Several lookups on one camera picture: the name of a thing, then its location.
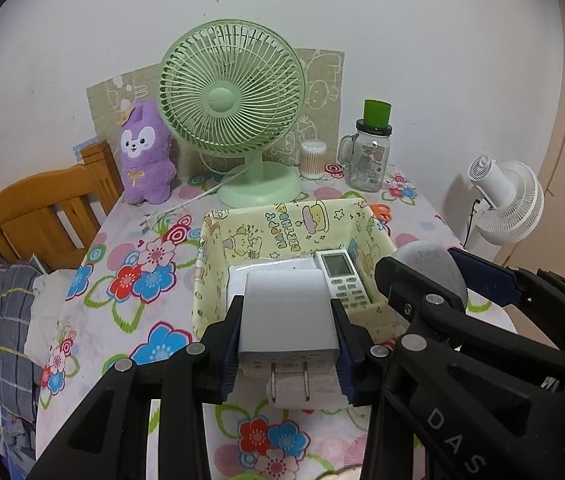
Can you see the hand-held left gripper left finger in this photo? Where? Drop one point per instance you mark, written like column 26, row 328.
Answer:
column 230, row 360

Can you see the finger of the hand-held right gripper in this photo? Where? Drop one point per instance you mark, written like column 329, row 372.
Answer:
column 402, row 290
column 487, row 276

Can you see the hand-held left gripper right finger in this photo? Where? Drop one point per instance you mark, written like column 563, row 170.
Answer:
column 348, row 360

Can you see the white egg-shaped object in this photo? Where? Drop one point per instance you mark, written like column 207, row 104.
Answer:
column 432, row 265

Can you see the white remote control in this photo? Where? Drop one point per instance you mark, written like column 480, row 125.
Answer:
column 342, row 285

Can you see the white power adapter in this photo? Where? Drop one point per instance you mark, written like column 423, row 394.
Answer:
column 287, row 320

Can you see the yellow printed storage box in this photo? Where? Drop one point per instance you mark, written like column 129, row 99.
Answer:
column 262, row 232

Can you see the white flat box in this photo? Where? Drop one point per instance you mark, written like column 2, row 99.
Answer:
column 236, row 285

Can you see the white floor fan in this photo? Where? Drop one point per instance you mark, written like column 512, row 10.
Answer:
column 512, row 200

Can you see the orange scissors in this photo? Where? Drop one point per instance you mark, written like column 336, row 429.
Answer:
column 382, row 211

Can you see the floral tablecloth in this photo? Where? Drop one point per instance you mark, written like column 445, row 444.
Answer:
column 127, row 310

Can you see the glass jar with green lid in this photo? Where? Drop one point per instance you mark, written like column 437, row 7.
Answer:
column 367, row 165

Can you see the cotton swab container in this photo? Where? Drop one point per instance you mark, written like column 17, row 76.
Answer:
column 313, row 162

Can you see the purple plush toy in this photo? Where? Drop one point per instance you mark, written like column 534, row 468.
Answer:
column 145, row 170

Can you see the patterned beige board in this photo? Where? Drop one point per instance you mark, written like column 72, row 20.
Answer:
column 320, row 90

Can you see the wooden bed headboard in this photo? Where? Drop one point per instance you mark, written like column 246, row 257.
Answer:
column 27, row 200

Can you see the green desk fan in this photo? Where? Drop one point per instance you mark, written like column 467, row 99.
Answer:
column 222, row 100

